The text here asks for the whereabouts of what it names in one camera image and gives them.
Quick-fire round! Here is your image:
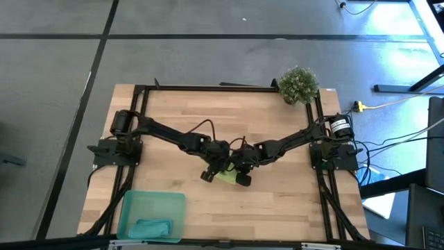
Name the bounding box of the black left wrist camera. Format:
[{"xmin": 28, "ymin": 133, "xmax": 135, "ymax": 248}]
[{"xmin": 200, "ymin": 165, "xmax": 216, "ymax": 183}]

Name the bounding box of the yellow power cable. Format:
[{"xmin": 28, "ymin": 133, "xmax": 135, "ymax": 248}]
[{"xmin": 352, "ymin": 85, "xmax": 444, "ymax": 113}]

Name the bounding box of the teal plastic basket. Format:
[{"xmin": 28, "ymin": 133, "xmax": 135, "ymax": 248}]
[{"xmin": 116, "ymin": 189, "xmax": 187, "ymax": 244}]

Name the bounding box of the black monitor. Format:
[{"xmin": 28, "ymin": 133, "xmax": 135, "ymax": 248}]
[{"xmin": 425, "ymin": 96, "xmax": 444, "ymax": 194}]

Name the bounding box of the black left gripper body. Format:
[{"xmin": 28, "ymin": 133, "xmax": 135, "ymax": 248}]
[{"xmin": 204, "ymin": 139, "xmax": 232, "ymax": 174}]

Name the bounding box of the grey floor cable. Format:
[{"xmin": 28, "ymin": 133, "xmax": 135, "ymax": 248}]
[{"xmin": 367, "ymin": 117, "xmax": 444, "ymax": 149}]

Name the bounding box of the small potted green plant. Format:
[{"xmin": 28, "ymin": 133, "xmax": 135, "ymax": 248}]
[{"xmin": 277, "ymin": 65, "xmax": 320, "ymax": 105}]

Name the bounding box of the dark chair base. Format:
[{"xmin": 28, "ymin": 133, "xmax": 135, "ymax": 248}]
[{"xmin": 0, "ymin": 121, "xmax": 27, "ymax": 167}]

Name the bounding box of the black desk crossbar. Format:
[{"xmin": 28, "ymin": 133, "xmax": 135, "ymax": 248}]
[{"xmin": 360, "ymin": 168, "xmax": 427, "ymax": 199}]

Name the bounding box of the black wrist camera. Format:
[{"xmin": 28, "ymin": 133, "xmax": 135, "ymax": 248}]
[
  {"xmin": 235, "ymin": 172, "xmax": 253, "ymax": 188},
  {"xmin": 200, "ymin": 165, "xmax": 216, "ymax": 183}
]

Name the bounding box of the black desk leg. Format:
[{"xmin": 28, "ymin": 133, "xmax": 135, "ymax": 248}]
[{"xmin": 373, "ymin": 64, "xmax": 444, "ymax": 94}]

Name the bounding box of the tan cable with black plug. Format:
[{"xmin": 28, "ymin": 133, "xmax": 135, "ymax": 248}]
[{"xmin": 334, "ymin": 0, "xmax": 377, "ymax": 17}]

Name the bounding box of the black left camera cable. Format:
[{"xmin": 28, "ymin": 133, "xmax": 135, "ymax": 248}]
[{"xmin": 187, "ymin": 119, "xmax": 216, "ymax": 142}]

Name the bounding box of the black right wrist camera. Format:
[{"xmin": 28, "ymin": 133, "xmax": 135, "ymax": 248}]
[{"xmin": 235, "ymin": 172, "xmax": 253, "ymax": 188}]

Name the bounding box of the green microfiber towel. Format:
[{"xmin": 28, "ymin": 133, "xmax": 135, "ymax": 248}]
[{"xmin": 212, "ymin": 166, "xmax": 241, "ymax": 186}]

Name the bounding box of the teal microfiber towel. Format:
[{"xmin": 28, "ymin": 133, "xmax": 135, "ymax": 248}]
[{"xmin": 127, "ymin": 217, "xmax": 174, "ymax": 240}]

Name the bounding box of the white paper sheet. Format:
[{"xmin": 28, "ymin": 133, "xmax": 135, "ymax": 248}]
[{"xmin": 362, "ymin": 192, "xmax": 396, "ymax": 219}]

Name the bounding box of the blue plastic bag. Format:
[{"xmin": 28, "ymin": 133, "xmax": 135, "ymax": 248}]
[{"xmin": 357, "ymin": 166, "xmax": 386, "ymax": 185}]

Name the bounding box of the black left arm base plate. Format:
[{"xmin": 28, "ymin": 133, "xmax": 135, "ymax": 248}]
[{"xmin": 86, "ymin": 138, "xmax": 144, "ymax": 167}]

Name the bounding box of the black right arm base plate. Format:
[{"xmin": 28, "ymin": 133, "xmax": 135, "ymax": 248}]
[{"xmin": 309, "ymin": 142, "xmax": 360, "ymax": 172}]

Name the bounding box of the black keyboard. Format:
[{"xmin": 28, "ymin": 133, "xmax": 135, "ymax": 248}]
[{"xmin": 422, "ymin": 225, "xmax": 444, "ymax": 250}]

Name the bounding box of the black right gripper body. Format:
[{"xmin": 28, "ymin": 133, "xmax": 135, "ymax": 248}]
[{"xmin": 230, "ymin": 144, "xmax": 263, "ymax": 173}]

